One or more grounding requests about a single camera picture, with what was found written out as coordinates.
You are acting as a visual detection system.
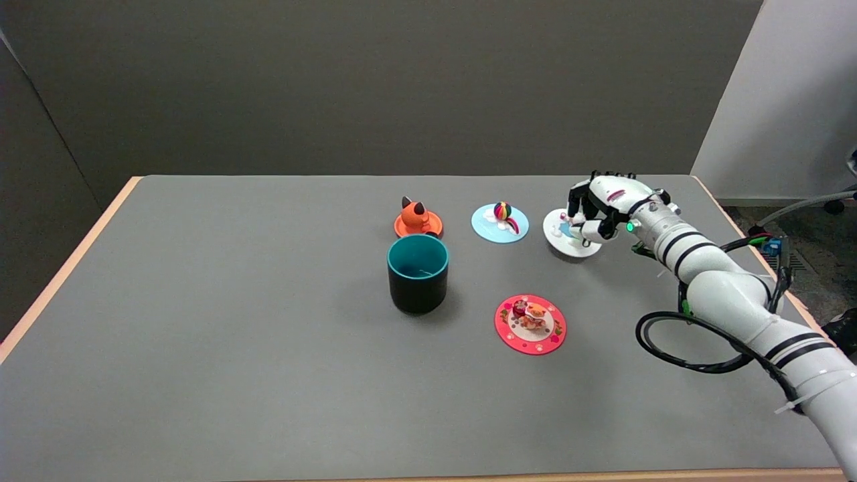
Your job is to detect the black sneaker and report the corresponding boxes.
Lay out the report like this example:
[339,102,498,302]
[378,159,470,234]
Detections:
[822,309,857,357]

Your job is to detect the dark cup with teal inside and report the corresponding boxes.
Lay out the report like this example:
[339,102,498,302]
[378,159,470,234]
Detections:
[387,234,449,315]

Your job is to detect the grey office chair base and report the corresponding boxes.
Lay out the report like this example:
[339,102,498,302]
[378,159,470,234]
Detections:
[757,147,857,232]

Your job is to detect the white cup lid with figurine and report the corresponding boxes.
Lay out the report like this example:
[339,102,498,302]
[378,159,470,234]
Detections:
[542,208,603,259]

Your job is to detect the black cable with coloured connectors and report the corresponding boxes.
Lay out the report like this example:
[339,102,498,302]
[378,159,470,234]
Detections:
[631,234,795,317]

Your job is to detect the light blue balloon cup lid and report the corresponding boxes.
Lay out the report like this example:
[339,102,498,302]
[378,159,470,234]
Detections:
[471,202,530,244]

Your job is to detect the thick black looped cable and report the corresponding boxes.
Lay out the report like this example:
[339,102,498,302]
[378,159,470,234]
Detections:
[635,311,804,414]

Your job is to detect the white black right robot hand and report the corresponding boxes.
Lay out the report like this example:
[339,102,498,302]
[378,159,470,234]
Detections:
[566,171,660,243]

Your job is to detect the red cup lid with cat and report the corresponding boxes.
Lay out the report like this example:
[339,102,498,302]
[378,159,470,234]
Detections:
[494,295,567,355]

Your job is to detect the orange cat cup lid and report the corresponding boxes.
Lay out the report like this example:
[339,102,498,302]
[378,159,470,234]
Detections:
[394,196,444,240]

